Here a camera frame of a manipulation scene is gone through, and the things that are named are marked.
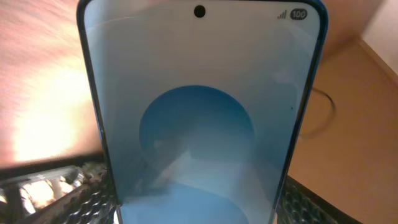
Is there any black USB charging cable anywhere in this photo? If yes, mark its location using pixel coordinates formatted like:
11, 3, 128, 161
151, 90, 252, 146
297, 87, 337, 138

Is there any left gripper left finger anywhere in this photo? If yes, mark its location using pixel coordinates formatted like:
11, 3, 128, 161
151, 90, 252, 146
1, 162, 118, 223

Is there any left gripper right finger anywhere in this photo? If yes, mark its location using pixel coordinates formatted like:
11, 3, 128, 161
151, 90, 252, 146
276, 176, 361, 224

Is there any blue Galaxy smartphone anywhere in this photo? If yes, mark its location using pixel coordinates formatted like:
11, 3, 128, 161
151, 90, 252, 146
76, 0, 328, 224

